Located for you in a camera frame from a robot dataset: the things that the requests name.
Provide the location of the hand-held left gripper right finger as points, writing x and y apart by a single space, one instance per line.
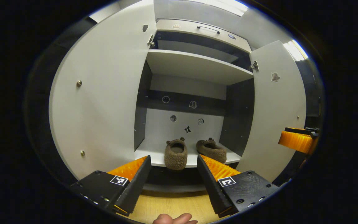
213 186

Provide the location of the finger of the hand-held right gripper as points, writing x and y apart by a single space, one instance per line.
294 141

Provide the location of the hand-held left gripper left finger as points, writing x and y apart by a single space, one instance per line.
135 186

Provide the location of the brown fuzzy shoe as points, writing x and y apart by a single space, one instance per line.
211 150
176 157

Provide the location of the grey cabinet door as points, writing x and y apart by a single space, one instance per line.
275 109
104 93

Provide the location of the grey shoe cabinet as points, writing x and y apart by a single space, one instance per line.
194 65

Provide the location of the ceiling light panel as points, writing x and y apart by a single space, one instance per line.
228 6
295 50

